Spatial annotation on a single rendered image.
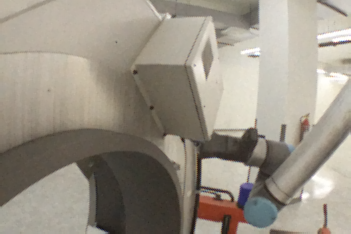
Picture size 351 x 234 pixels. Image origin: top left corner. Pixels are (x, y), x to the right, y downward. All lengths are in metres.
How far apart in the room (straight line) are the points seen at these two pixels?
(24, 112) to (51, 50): 0.09
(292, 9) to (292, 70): 0.91
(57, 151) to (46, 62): 0.11
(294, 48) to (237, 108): 7.78
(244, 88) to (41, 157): 10.92
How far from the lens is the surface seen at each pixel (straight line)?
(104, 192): 1.05
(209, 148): 0.63
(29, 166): 0.25
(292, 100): 3.36
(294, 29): 3.52
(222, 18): 6.06
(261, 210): 0.61
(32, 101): 0.30
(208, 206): 1.48
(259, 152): 0.67
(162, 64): 0.43
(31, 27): 0.30
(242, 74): 11.03
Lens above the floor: 1.63
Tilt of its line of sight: 3 degrees down
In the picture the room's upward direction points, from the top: 4 degrees clockwise
